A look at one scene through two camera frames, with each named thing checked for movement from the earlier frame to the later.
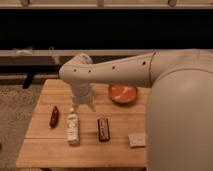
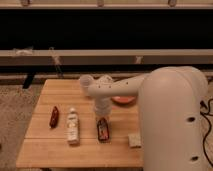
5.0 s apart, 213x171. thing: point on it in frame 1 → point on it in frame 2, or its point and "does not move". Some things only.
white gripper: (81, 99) → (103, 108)
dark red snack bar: (54, 119) does not move
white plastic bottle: (72, 127) does not move
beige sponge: (137, 140) does not move
